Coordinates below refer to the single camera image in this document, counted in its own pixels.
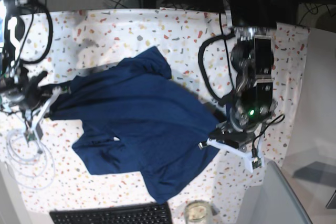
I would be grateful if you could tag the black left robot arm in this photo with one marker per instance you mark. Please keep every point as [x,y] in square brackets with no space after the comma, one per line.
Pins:
[250,103]

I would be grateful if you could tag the dark blue t-shirt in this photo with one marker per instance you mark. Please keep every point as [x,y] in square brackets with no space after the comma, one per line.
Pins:
[136,119]

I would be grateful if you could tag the clear glass jar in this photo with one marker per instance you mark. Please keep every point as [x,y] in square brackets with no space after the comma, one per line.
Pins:
[198,212]

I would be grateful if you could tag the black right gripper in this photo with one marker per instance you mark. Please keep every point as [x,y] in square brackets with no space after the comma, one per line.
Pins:
[25,92]

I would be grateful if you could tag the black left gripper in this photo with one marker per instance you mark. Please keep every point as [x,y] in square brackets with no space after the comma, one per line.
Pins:
[229,136]

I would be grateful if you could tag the black computer keyboard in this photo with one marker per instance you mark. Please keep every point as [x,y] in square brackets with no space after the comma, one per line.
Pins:
[142,213]

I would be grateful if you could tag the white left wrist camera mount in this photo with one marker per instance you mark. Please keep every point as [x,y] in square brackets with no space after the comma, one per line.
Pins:
[252,160]

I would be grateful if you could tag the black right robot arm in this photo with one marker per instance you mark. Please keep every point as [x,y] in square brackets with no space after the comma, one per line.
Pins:
[14,35]

